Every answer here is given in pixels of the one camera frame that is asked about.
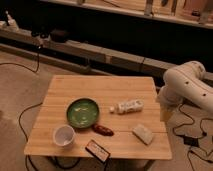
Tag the black device on ledge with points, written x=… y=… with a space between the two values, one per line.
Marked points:
x=60 y=36

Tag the black rectangular box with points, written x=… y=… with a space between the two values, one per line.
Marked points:
x=97 y=151

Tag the wooden table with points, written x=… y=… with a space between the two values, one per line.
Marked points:
x=106 y=91

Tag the white sponge block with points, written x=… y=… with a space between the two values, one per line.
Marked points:
x=143 y=133

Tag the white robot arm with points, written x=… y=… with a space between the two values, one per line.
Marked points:
x=185 y=81

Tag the dark red pepper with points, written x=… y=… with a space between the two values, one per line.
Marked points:
x=102 y=130

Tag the green ceramic plate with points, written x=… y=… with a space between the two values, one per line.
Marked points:
x=82 y=113

